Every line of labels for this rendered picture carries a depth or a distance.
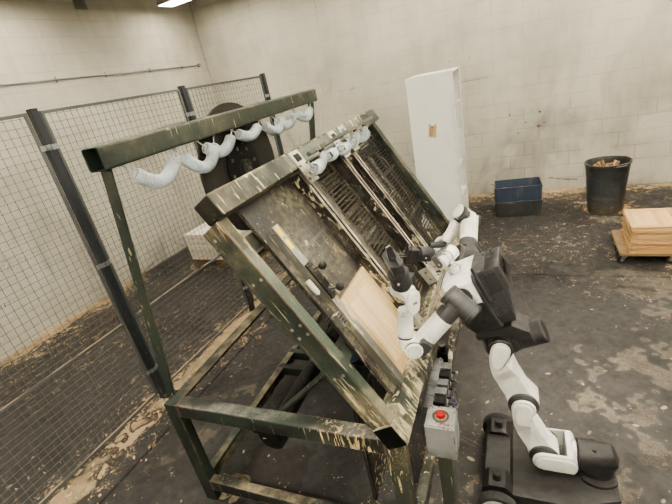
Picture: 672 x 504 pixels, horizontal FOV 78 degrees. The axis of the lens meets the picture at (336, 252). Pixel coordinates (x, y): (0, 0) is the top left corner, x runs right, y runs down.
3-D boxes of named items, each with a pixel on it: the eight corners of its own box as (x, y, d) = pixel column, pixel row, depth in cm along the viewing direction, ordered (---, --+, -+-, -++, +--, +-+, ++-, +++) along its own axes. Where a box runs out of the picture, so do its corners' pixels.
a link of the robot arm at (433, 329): (418, 348, 192) (449, 314, 184) (422, 366, 180) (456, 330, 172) (398, 336, 189) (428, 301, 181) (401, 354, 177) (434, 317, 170)
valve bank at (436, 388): (453, 441, 199) (449, 404, 189) (424, 437, 204) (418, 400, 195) (463, 371, 240) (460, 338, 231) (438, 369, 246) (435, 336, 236)
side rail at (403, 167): (441, 235, 354) (452, 229, 348) (362, 132, 340) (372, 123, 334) (442, 231, 361) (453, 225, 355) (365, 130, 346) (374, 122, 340)
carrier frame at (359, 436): (423, 558, 207) (402, 439, 174) (206, 497, 262) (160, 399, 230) (464, 314, 389) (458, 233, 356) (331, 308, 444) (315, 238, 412)
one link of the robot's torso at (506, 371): (541, 394, 215) (513, 321, 202) (543, 420, 200) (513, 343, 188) (511, 397, 222) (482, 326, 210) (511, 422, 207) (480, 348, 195)
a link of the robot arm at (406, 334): (395, 307, 182) (395, 343, 190) (398, 320, 172) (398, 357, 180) (419, 306, 181) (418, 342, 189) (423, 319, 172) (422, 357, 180)
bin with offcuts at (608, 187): (632, 215, 508) (637, 164, 482) (583, 217, 530) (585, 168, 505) (624, 201, 549) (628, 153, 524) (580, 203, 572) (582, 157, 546)
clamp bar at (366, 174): (432, 274, 288) (462, 258, 275) (326, 137, 272) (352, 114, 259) (435, 267, 296) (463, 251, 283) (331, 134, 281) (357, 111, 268)
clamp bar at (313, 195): (412, 334, 229) (449, 318, 216) (275, 165, 213) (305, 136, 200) (416, 324, 238) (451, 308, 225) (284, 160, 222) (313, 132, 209)
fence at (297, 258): (396, 386, 196) (402, 384, 194) (266, 232, 183) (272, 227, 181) (398, 379, 200) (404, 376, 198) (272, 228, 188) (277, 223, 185)
